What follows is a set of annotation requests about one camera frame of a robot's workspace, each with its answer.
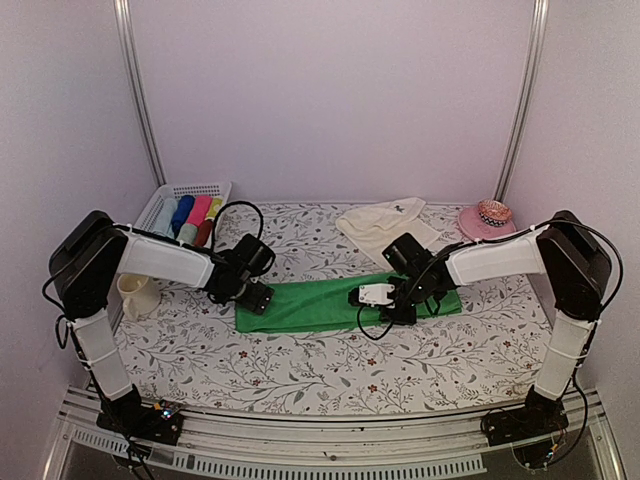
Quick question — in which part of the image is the light blue rolled towel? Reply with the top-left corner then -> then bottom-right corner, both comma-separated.
151,198 -> 178,239

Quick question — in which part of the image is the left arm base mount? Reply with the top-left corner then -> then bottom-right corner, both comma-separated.
96,399 -> 184,446

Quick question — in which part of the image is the pink rolled towel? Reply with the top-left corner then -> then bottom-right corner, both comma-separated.
186,195 -> 213,227

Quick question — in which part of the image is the right aluminium frame post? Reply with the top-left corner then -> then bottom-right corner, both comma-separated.
494,0 -> 550,202

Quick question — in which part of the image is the aluminium frame post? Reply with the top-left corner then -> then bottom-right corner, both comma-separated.
494,0 -> 550,202
113,0 -> 167,187

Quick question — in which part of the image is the pink plate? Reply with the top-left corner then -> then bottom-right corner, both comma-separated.
457,206 -> 516,240

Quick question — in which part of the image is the front aluminium rail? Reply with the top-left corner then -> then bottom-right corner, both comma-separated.
43,388 -> 627,479

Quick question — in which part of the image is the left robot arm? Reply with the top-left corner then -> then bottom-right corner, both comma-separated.
49,210 -> 275,434

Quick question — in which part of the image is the cream white towel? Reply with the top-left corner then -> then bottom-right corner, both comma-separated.
335,197 -> 440,272

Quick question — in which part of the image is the floral tablecloth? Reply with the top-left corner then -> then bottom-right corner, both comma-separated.
112,201 -> 554,417

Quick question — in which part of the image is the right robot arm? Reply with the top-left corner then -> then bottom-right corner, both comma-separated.
383,210 -> 614,436

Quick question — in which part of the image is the patterned small bowl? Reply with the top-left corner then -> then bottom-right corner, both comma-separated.
477,199 -> 513,227

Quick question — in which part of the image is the sage green rolled towel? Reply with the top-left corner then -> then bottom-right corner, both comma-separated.
176,223 -> 199,245

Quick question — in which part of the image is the maroon rolled towel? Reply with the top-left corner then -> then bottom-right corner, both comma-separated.
194,219 -> 214,247

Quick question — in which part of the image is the white plastic basket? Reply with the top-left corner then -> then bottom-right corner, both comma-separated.
134,181 -> 233,233

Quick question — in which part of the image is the left aluminium frame post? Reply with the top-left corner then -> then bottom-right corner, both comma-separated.
113,0 -> 167,187

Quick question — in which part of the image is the dark blue rolled towel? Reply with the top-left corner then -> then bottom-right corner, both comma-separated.
170,195 -> 195,237

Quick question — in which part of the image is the yellow-green dotted rolled towel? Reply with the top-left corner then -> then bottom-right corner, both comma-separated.
205,197 -> 224,220

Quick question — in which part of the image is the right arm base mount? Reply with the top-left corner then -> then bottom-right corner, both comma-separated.
480,389 -> 569,469

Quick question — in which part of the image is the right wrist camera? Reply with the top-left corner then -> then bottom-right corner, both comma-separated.
348,283 -> 396,308

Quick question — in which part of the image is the cream ceramic mug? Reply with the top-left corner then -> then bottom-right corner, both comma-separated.
116,274 -> 161,321

